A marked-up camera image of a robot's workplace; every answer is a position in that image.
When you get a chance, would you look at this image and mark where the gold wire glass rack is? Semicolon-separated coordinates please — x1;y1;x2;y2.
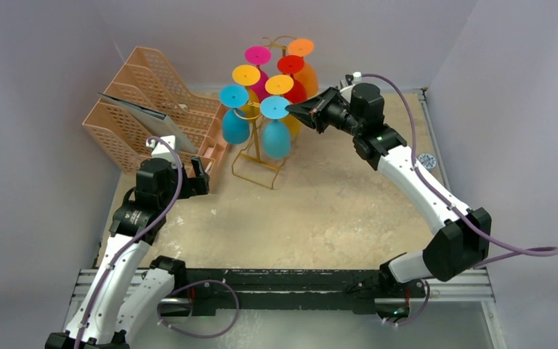
231;36;298;189

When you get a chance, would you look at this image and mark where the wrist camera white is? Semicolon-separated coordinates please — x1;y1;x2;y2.
339;71;363;92
145;135;182;168

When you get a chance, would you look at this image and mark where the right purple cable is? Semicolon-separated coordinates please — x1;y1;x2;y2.
360;73;558;329

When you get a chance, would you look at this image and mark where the grey folder in organizer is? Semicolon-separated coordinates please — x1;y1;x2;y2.
98;92;198;153

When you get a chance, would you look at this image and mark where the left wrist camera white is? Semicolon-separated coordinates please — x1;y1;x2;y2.
145;135;182;168

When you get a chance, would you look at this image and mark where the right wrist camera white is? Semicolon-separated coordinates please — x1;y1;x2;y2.
339;71;363;92

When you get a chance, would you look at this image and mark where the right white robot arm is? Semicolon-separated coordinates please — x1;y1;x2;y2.
286;83;492;296

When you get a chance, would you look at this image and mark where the blue wine glass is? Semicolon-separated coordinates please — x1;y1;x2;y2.
260;96;291;159
219;84;250;145

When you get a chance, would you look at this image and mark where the yellow wine glass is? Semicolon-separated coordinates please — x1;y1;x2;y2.
228;65;261;121
264;74;302;138

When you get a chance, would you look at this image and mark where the magenta wine glass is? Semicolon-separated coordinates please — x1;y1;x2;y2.
244;45;272;101

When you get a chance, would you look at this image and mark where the orange wine glass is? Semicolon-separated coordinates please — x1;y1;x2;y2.
287;38;319;98

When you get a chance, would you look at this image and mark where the red wine glass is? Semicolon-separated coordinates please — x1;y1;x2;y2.
277;55;307;103

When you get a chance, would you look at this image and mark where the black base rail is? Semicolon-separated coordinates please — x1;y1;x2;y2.
150;256;426;318

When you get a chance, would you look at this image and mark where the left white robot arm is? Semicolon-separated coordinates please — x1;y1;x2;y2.
44;156;209;348

